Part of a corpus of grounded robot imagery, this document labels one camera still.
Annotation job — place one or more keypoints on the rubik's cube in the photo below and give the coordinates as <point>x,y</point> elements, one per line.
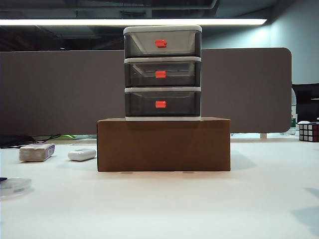
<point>309,132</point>

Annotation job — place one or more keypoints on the white and purple eraser block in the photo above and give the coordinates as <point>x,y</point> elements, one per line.
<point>35,153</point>

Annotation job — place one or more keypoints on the white partition foot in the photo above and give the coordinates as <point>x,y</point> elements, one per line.
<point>263,135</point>

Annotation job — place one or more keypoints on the long ceiling light strip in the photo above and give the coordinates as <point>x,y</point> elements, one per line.
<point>74,22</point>

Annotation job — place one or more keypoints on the black office chair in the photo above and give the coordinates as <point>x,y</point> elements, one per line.
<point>307,104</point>

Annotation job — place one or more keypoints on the brown cardboard box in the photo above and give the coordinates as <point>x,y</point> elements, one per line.
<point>162,147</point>

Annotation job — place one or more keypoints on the dark blue flat item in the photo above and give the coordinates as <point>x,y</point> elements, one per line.
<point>3,178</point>

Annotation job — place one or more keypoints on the clear plastic bottle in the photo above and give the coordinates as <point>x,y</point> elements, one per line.
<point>294,122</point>

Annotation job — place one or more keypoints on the white oval plastic case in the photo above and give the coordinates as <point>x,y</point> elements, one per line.
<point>81,155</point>

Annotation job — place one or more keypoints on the grey-brown desk partition panel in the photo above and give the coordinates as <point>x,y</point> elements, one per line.
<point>62,94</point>

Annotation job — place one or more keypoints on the white plastic drawer cabinet frame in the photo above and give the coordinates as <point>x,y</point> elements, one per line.
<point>162,28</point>

